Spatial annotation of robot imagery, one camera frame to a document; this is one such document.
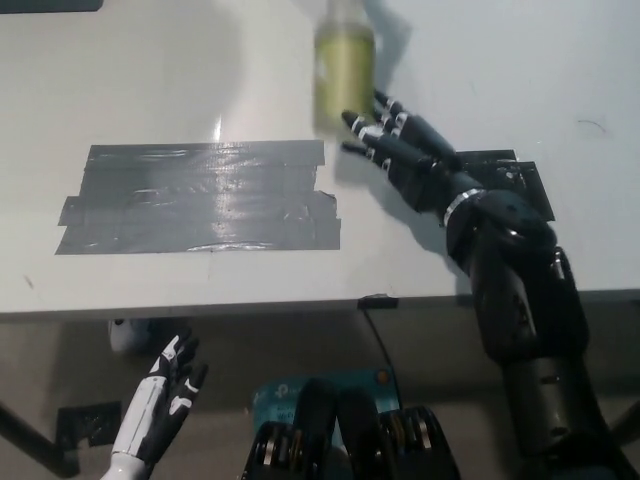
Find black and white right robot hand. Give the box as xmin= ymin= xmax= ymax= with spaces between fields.
xmin=341 ymin=89 xmax=486 ymax=226

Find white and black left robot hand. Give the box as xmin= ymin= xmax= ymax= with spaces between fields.
xmin=111 ymin=327 xmax=209 ymax=459

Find spray bottle with yellow-green liquid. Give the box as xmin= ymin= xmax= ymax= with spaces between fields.
xmin=311 ymin=0 xmax=378 ymax=134

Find black floor tape piece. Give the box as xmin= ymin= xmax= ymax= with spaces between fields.
xmin=56 ymin=400 xmax=123 ymax=449

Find white shoe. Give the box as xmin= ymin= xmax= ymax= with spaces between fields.
xmin=108 ymin=318 xmax=152 ymax=354

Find black square tape mark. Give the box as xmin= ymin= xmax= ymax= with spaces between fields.
xmin=452 ymin=148 xmax=557 ymax=222

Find teal router box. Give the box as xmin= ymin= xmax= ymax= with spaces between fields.
xmin=251 ymin=368 xmax=404 ymax=441

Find dark metal table leg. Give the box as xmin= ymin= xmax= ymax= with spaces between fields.
xmin=0 ymin=399 xmax=82 ymax=479

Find large grey tape patch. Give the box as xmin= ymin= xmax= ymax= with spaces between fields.
xmin=53 ymin=140 xmax=342 ymax=256

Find dark flat device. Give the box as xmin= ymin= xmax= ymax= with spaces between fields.
xmin=0 ymin=0 xmax=104 ymax=14

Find black cable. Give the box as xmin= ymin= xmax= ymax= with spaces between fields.
xmin=360 ymin=305 xmax=396 ymax=374

